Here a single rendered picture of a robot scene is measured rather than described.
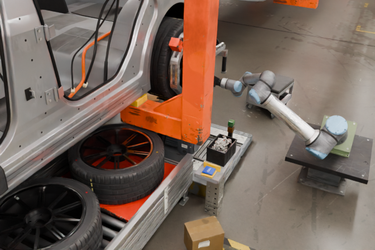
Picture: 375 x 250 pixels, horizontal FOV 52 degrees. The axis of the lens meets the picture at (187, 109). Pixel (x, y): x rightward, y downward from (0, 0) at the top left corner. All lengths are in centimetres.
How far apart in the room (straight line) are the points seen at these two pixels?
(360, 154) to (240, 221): 110
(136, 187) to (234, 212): 81
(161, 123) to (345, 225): 151
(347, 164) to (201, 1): 169
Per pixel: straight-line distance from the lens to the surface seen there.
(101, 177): 249
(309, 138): 295
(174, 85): 296
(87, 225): 220
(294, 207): 312
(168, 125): 274
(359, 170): 315
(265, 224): 294
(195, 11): 232
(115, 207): 262
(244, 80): 338
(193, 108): 257
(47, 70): 208
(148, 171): 253
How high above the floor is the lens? 207
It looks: 30 degrees down
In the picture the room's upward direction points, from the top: 2 degrees clockwise
